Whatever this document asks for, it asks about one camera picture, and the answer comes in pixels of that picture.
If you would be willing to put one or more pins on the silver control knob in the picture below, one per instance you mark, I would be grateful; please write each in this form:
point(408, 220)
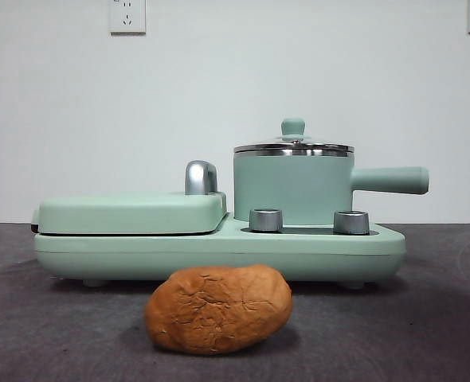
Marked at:
point(265, 220)
point(351, 222)

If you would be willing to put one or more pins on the mint green breakfast maker base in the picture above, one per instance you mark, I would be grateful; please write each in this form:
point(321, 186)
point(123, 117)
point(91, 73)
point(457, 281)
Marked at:
point(219, 254)

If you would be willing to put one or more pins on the brown potato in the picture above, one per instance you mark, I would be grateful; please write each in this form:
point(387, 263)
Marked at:
point(219, 310)

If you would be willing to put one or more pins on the glass pot lid green knob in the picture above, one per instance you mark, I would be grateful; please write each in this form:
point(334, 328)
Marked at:
point(294, 126)

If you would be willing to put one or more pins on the mint green grill cover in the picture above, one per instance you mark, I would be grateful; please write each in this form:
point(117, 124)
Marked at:
point(127, 213)

